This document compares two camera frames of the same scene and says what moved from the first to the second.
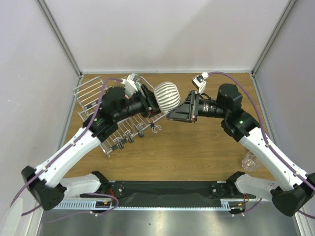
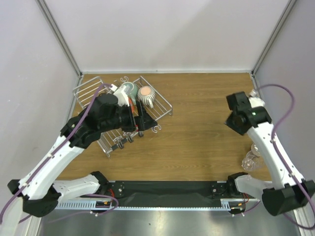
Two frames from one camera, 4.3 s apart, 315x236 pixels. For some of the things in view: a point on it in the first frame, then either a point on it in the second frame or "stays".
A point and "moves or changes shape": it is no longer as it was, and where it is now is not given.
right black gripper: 193,106 -> 230,122
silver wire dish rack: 125,133 stays
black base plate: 171,193 stays
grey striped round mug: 168,96 moves or changes shape
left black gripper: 150,105 -> 143,121
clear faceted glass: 250,162 stays
